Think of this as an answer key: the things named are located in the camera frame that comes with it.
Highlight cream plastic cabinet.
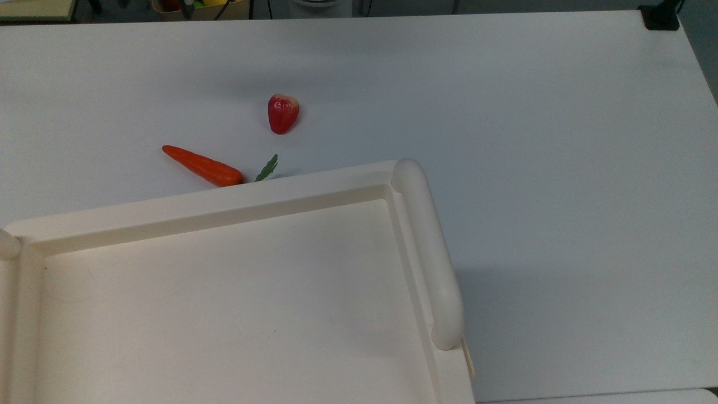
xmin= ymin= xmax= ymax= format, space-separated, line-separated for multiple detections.
xmin=0 ymin=158 xmax=476 ymax=404

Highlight red toy wax apple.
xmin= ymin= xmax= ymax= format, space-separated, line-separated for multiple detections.
xmin=267 ymin=93 xmax=301 ymax=135

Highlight orange toy carrot green leaves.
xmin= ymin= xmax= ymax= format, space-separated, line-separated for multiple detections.
xmin=162 ymin=145 xmax=279 ymax=188

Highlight black table clamp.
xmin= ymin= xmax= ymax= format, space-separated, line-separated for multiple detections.
xmin=638 ymin=0 xmax=683 ymax=31

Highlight yellow green board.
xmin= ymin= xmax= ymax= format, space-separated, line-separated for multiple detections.
xmin=0 ymin=0 xmax=79 ymax=22

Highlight long cream cabinet carrying handle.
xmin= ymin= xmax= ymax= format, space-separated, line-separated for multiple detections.
xmin=391 ymin=158 xmax=465 ymax=351

